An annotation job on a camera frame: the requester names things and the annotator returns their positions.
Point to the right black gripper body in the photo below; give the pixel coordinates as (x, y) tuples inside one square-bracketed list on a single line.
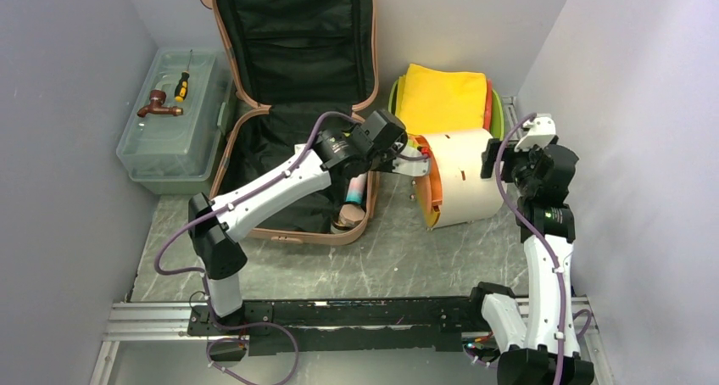
[(516, 166)]

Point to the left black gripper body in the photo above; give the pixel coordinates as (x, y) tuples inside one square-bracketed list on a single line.
[(381, 160)]

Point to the red printed package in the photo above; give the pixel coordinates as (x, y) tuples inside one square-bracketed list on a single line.
[(488, 109)]

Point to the green plastic tray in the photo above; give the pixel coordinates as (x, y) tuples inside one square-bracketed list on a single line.
[(496, 124)]

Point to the cream appliance with orange rim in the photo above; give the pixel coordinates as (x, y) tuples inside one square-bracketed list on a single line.
[(453, 192)]

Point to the yellow cloth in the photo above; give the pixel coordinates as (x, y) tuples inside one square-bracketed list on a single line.
[(435, 101)]

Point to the pink hard-shell suitcase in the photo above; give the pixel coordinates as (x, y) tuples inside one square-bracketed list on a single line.
[(303, 67)]

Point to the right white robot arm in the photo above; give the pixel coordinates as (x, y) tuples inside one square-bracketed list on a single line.
[(545, 259)]

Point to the pink blue spray bottle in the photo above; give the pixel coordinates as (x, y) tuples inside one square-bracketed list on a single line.
[(356, 189)]

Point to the pink hexagonal lid jar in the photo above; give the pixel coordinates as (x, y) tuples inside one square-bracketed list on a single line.
[(349, 216)]

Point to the translucent plastic toolbox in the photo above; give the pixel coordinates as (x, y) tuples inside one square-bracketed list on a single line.
[(179, 155)]

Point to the yellow black screwdriver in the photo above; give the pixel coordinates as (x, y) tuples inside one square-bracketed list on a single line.
[(182, 85)]

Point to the brown brass faucet valve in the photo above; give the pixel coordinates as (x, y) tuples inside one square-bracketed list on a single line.
[(156, 105)]

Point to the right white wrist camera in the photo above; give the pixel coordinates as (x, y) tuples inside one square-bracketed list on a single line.
[(539, 131)]

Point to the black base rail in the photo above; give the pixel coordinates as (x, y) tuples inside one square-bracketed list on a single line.
[(271, 327)]

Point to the aluminium frame profile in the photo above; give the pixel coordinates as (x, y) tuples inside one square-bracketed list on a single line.
[(164, 322)]

